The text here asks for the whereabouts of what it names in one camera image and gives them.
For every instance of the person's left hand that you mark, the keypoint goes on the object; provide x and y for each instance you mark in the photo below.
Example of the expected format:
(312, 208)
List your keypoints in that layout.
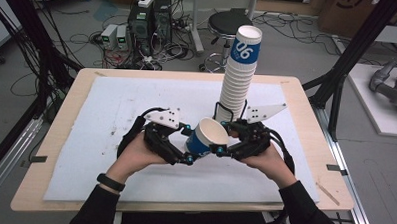
(133, 159)

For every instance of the white box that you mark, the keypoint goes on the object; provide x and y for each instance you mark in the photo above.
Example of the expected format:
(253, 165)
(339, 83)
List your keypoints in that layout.
(146, 0)

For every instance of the blue white paper cup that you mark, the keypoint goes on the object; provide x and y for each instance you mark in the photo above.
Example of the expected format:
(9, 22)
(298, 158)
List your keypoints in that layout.
(198, 143)

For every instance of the stack of paper cups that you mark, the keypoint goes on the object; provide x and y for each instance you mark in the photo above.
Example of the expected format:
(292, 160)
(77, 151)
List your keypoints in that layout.
(237, 83)

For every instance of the black wristband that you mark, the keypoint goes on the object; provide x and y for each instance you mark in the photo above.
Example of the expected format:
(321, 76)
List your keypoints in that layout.
(110, 182)

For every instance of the silver power supply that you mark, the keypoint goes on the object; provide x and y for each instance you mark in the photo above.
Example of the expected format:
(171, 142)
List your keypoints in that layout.
(109, 35)
(122, 37)

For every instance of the white metal stand leg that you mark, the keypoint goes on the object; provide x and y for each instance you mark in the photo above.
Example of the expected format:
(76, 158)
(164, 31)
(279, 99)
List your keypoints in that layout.
(196, 28)

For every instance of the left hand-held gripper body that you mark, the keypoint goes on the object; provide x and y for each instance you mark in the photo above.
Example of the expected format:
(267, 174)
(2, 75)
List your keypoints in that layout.
(163, 119)

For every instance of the person's right hand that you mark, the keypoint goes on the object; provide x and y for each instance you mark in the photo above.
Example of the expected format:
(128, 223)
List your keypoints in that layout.
(273, 166)

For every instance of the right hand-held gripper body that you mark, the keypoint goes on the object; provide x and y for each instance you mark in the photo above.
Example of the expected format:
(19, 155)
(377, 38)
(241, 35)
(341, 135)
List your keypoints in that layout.
(255, 140)

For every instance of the black tape strip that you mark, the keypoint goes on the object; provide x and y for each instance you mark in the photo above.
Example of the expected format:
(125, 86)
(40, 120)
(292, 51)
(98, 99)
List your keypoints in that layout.
(38, 159)
(336, 169)

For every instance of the white foam mat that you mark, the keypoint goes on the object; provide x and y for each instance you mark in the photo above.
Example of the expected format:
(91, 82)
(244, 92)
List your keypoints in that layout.
(170, 184)

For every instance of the large cardboard box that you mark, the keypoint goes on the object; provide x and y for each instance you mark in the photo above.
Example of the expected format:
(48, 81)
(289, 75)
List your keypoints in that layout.
(346, 13)

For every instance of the person's dark clothing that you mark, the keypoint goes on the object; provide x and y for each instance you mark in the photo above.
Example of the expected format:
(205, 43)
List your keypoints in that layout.
(192, 222)

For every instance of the black computer tower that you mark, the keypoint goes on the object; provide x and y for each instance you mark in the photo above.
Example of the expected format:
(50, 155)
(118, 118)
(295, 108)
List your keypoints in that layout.
(163, 19)
(141, 30)

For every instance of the white floor board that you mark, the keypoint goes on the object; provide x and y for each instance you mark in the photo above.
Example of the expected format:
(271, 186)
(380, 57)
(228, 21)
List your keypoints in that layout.
(370, 108)

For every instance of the black round stool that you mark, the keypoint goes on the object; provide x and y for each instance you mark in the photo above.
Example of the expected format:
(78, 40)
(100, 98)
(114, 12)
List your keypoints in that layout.
(224, 23)

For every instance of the black frame post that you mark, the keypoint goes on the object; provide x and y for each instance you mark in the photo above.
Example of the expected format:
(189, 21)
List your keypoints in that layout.
(359, 47)
(39, 39)

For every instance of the thin wooden stick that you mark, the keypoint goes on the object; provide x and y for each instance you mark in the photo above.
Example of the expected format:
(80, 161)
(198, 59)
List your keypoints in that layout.
(327, 193)

